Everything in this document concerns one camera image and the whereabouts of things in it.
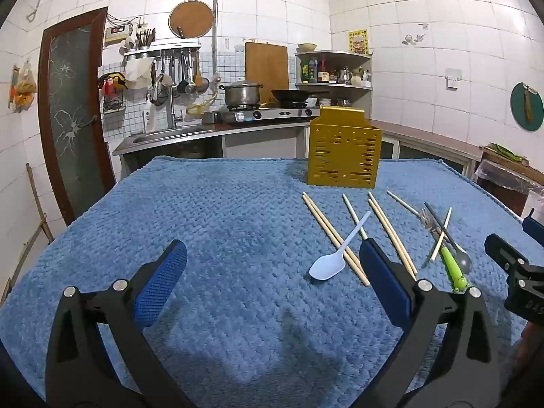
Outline stainless steel sink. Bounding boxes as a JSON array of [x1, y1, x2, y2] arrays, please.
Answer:
[[131, 125, 214, 145]]

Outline round wooden lid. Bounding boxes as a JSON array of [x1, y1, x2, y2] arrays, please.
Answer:
[[169, 1, 214, 39]]

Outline rectangular wooden cutting board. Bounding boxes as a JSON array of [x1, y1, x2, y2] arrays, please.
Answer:
[[245, 42, 290, 104]]

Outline grey wall pipe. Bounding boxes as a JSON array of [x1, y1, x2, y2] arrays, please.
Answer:
[[211, 0, 221, 78]]

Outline beige wall control box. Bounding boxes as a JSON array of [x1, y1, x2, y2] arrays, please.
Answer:
[[104, 25, 131, 44]]

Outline yellow wall poster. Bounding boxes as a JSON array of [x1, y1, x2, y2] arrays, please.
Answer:
[[348, 29, 369, 55]]

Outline steel gas stove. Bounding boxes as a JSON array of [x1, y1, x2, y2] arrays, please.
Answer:
[[216, 103, 321, 125]]

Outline metal faucet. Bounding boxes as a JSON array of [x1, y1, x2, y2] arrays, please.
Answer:
[[153, 74, 184, 131]]

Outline yellow hose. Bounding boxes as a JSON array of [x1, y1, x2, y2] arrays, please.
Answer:
[[186, 91, 218, 116]]

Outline small table with plastic cover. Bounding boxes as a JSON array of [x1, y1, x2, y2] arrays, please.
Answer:
[[473, 144, 544, 218]]

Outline hanging plastic bag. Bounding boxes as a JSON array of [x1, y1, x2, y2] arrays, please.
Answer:
[[10, 62, 38, 114]]

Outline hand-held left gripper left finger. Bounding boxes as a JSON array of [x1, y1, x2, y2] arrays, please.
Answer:
[[45, 239, 196, 408]]

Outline row of hanging ladles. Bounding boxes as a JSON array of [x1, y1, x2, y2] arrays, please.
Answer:
[[154, 49, 210, 107]]

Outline green round wall board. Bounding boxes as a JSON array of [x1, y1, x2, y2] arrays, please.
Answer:
[[510, 81, 544, 131]]

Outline metal corner shelf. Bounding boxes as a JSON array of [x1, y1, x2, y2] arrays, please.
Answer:
[[295, 50, 374, 108]]

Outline green vegetables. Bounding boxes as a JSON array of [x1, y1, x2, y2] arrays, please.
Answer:
[[488, 143, 530, 163]]

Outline blue fleece towel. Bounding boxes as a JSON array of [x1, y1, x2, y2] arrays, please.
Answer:
[[0, 156, 540, 408]]

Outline wire wall basket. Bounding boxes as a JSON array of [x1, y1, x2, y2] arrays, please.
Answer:
[[101, 95, 126, 114]]

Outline white plastic spoon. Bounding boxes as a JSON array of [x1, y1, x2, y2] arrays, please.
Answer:
[[309, 210, 372, 282]]

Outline kitchen counter cabinet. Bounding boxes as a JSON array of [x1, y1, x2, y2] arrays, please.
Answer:
[[112, 117, 486, 181]]

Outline wooden broom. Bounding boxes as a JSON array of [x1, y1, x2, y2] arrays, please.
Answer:
[[0, 163, 54, 303]]

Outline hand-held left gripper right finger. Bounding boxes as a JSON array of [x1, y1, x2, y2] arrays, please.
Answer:
[[359, 238, 502, 408]]

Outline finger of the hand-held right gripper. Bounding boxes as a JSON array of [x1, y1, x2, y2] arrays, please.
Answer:
[[522, 216, 544, 239], [484, 234, 530, 273]]

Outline wall stickers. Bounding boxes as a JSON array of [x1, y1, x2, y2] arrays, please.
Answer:
[[401, 23, 428, 46]]

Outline yellow perforated utensil holder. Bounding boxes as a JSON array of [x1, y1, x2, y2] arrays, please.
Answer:
[[307, 106, 383, 190]]

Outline metal wall rack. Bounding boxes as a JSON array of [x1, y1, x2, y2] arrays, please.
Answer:
[[123, 39, 202, 59]]

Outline stainless steel pot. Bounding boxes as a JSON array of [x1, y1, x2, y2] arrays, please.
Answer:
[[218, 80, 264, 108]]

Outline green handled metal fork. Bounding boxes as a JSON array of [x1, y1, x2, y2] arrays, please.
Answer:
[[420, 208, 471, 294]]

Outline wooden door with frosted glass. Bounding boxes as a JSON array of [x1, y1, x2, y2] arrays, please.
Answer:
[[38, 7, 116, 227]]

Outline red and yellow gloves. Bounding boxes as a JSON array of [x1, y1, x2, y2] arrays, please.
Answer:
[[98, 72, 127, 98]]

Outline black wok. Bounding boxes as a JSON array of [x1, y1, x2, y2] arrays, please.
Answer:
[[271, 89, 330, 104]]

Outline metal spoon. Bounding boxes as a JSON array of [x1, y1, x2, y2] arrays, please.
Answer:
[[424, 202, 473, 274]]

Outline metal cup with utensils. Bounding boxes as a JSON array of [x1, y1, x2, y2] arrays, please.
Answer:
[[135, 28, 156, 50]]

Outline white hanging cloth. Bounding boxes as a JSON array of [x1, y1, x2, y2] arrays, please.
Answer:
[[126, 58, 153, 90]]

